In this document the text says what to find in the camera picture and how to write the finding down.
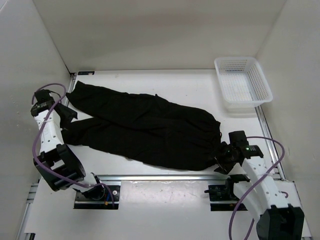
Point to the black trousers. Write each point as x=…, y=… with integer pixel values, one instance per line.
x=143, y=127

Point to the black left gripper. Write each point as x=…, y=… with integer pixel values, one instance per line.
x=69, y=114

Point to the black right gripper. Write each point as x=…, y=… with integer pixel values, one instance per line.
x=224, y=167

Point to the aluminium rail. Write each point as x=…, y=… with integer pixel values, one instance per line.
x=50, y=110
x=164, y=177
x=274, y=154

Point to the white perforated plastic basket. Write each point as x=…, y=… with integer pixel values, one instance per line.
x=243, y=84

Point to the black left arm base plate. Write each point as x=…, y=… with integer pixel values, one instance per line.
x=102, y=200

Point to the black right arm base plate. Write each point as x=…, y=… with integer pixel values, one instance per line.
x=221, y=198

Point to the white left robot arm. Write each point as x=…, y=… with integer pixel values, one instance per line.
x=55, y=154

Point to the aluminium left side rail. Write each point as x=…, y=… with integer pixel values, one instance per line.
x=50, y=110

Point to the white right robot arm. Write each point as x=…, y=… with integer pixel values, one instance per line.
x=274, y=217

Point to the aluminium right side rail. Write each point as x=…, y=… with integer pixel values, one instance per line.
x=274, y=154

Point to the aluminium front rail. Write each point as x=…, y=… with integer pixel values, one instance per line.
x=164, y=177

